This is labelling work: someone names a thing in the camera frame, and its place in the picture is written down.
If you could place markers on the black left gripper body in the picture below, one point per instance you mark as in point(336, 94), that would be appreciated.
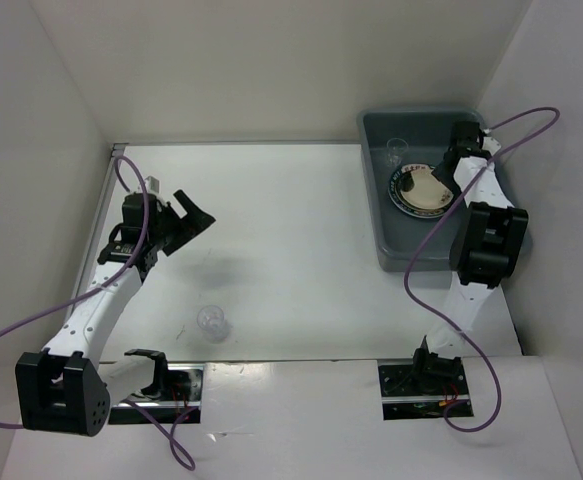
point(172, 231)

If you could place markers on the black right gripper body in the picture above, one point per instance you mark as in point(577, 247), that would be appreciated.
point(446, 179)

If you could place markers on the beige dish with dark spot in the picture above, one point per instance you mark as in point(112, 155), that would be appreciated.
point(420, 189)

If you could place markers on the clear plastic cup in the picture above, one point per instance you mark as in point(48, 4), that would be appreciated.
point(396, 149)
point(211, 320)

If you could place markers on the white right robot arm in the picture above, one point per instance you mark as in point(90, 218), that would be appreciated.
point(484, 251)

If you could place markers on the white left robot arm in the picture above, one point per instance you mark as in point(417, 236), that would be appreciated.
point(64, 388)

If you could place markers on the clear plastic cup in bin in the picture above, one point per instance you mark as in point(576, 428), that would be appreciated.
point(396, 149)

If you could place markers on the grey plastic bin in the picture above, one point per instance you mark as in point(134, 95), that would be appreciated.
point(403, 242)

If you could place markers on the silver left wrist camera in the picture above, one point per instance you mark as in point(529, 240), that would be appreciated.
point(152, 185)

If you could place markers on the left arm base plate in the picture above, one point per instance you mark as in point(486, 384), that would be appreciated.
point(182, 389)

